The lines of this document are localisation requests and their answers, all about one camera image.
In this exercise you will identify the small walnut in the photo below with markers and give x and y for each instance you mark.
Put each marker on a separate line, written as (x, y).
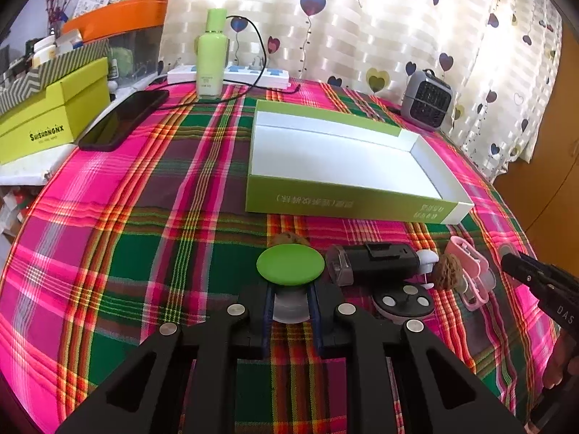
(447, 272)

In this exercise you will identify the plaid tablecloth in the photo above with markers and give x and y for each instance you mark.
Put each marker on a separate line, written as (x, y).
(118, 243)

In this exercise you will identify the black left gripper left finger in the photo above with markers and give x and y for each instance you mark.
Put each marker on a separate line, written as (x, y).
(181, 378)

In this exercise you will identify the yellow-green shoe box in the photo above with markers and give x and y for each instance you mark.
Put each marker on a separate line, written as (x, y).
(57, 115)

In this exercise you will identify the black smartphone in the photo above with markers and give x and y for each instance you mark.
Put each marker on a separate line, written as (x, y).
(111, 131)

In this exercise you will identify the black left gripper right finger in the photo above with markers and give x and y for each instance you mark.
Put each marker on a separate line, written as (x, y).
(401, 377)

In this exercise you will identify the heart pattern curtain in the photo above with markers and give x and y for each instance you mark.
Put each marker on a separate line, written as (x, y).
(500, 57)

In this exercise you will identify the orange storage bin lid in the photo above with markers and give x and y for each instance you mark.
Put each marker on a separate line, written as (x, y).
(118, 18)

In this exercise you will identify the pink plastic clip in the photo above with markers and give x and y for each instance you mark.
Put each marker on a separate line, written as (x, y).
(478, 281)

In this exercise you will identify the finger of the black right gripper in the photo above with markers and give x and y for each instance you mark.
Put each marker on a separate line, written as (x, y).
(556, 290)

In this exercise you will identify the white power strip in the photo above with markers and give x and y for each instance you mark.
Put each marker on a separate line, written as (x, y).
(271, 78)

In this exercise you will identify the green lotion bottle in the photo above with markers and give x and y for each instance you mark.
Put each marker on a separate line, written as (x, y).
(211, 55)

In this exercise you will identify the black rectangular device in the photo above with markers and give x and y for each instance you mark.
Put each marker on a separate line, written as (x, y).
(377, 265)

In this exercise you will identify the green and white shallow box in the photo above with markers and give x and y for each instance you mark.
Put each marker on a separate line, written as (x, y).
(314, 162)

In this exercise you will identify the white round cap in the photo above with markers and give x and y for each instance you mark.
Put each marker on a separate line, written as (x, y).
(427, 261)

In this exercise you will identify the large walnut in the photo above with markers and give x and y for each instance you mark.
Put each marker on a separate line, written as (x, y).
(288, 238)

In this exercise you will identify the small grey fan heater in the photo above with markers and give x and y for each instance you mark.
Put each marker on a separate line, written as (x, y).
(426, 100)

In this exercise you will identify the green mushroom-shaped knob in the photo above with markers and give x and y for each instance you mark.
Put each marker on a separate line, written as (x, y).
(290, 270)

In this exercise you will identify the striped grey box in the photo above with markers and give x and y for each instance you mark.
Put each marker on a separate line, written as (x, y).
(35, 80)

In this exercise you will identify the person's hand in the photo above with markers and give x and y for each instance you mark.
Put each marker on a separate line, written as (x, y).
(561, 360)

